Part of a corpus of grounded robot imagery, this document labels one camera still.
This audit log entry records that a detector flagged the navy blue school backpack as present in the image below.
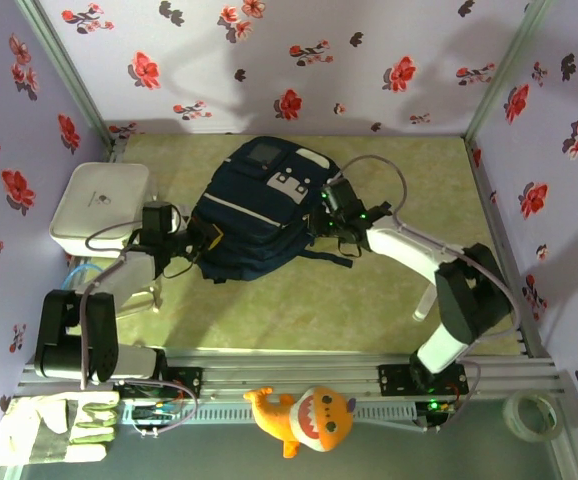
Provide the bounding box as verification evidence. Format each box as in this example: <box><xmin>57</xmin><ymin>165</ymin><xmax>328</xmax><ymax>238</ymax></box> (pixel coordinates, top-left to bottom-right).
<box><xmin>188</xmin><ymin>135</ymin><xmax>355</xmax><ymax>285</ymax></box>

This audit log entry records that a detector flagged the silver metal cup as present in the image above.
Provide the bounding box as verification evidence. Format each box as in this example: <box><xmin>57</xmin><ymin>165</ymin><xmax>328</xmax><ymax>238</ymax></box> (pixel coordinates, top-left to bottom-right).
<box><xmin>113</xmin><ymin>277</ymin><xmax>164</xmax><ymax>321</ymax></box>

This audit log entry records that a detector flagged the white fabric storage case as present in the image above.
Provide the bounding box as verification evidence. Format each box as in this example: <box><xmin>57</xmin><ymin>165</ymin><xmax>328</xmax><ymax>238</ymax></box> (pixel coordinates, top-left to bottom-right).
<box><xmin>48</xmin><ymin>162</ymin><xmax>153</xmax><ymax>259</ymax></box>

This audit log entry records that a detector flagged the white cylindrical tube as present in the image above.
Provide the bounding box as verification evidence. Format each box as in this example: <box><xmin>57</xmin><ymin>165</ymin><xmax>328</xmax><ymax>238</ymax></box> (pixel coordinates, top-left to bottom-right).
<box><xmin>411</xmin><ymin>285</ymin><xmax>439</xmax><ymax>323</ymax></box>

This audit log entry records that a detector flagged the small circuit board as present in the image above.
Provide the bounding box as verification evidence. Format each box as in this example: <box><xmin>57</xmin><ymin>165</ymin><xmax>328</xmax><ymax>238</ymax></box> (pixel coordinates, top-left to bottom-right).
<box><xmin>421</xmin><ymin>398</ymin><xmax>458</xmax><ymax>431</ymax></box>
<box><xmin>131</xmin><ymin>402</ymin><xmax>183</xmax><ymax>431</ymax></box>

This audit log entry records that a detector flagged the orange shark plush toy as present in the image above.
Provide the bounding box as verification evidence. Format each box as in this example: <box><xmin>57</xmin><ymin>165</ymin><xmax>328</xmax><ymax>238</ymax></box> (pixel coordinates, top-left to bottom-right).
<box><xmin>242</xmin><ymin>385</ymin><xmax>358</xmax><ymax>460</ymax></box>

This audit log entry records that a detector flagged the white and green work glove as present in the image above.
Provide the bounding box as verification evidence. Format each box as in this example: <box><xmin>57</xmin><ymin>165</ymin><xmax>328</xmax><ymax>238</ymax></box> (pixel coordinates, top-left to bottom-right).
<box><xmin>0</xmin><ymin>390</ymin><xmax>121</xmax><ymax>467</ymax></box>

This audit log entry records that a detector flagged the clear tape roll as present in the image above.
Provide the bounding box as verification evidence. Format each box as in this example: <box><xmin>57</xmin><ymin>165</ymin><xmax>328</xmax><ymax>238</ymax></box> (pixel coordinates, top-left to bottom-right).
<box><xmin>501</xmin><ymin>389</ymin><xmax>565</xmax><ymax>444</ymax></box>

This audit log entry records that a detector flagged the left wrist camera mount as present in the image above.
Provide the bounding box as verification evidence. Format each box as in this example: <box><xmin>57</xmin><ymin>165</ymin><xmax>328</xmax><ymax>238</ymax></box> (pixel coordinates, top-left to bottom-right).
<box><xmin>168</xmin><ymin>203</ymin><xmax>190</xmax><ymax>235</ymax></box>

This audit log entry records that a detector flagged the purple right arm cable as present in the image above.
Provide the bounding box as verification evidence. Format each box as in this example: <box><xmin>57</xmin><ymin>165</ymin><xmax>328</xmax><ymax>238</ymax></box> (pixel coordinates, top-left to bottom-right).
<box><xmin>338</xmin><ymin>154</ymin><xmax>523</xmax><ymax>432</ymax></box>

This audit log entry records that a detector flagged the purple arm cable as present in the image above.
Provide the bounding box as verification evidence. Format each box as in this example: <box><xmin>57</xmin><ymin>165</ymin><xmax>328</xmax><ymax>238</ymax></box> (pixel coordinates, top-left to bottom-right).
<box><xmin>338</xmin><ymin>154</ymin><xmax>523</xmax><ymax>432</ymax></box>
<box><xmin>81</xmin><ymin>218</ymin><xmax>200</xmax><ymax>437</ymax></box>

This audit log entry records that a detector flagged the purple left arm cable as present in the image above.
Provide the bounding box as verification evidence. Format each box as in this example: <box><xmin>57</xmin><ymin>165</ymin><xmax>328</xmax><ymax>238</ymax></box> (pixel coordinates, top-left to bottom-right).
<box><xmin>81</xmin><ymin>218</ymin><xmax>200</xmax><ymax>437</ymax></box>

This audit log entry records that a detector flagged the light blue hose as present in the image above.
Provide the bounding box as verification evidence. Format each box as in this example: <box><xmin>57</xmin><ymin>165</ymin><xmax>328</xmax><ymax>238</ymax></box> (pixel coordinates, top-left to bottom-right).
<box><xmin>60</xmin><ymin>261</ymin><xmax>105</xmax><ymax>292</ymax></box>

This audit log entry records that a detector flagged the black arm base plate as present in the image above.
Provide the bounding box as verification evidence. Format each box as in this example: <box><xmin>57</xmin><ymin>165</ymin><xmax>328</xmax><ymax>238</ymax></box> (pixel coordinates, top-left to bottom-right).
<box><xmin>112</xmin><ymin>366</ymin><xmax>204</xmax><ymax>400</ymax></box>
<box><xmin>377</xmin><ymin>363</ymin><xmax>469</xmax><ymax>399</ymax></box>

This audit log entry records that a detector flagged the aluminium front frame rail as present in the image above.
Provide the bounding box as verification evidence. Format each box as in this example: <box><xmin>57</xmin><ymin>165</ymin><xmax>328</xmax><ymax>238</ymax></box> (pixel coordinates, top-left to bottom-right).
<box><xmin>16</xmin><ymin>352</ymin><xmax>578</xmax><ymax>427</ymax></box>

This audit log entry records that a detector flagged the white slotted cable duct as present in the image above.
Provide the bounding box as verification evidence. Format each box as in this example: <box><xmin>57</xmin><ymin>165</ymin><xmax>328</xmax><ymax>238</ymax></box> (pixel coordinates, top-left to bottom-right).
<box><xmin>121</xmin><ymin>402</ymin><xmax>418</xmax><ymax>426</ymax></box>

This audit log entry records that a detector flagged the aluminium corner post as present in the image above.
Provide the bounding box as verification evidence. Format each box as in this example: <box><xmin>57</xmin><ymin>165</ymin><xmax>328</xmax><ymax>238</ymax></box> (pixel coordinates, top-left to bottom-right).
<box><xmin>463</xmin><ymin>0</ymin><xmax>555</xmax><ymax>141</ymax></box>
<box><xmin>13</xmin><ymin>0</ymin><xmax>116</xmax><ymax>151</ymax></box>

